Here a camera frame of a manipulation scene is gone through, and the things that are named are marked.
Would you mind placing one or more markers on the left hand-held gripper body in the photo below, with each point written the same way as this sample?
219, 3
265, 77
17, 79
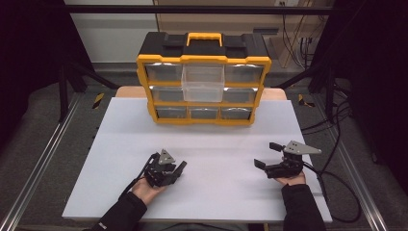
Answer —
160, 174

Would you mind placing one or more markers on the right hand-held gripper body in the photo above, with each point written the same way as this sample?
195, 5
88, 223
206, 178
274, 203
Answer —
287, 170

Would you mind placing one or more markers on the clear plastic drawer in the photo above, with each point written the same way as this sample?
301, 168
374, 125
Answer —
202, 86

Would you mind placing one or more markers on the yellow black organizer box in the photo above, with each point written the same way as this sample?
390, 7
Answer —
205, 58

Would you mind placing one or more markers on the person's right hand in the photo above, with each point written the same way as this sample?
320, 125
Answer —
293, 180

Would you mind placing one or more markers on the person's left hand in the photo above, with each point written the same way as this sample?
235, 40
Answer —
144, 191

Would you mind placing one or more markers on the yellow black tape marker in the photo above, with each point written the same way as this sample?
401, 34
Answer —
98, 100
304, 102

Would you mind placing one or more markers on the wooden board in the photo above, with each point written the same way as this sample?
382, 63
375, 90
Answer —
128, 92

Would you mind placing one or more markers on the black metal stand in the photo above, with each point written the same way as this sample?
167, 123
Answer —
329, 93
63, 93

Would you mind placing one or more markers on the set of clear organizer drawers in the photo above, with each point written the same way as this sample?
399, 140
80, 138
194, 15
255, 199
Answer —
243, 73

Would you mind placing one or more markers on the dark curtain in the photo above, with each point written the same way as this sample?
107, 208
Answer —
378, 80
29, 64

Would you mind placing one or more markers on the white power strip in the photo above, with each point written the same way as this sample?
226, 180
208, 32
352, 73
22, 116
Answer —
287, 3

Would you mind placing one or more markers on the black horizontal bar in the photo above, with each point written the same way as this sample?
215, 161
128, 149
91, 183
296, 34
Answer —
192, 9

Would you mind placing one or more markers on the metal floor rail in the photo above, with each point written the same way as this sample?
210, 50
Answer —
362, 189
38, 166

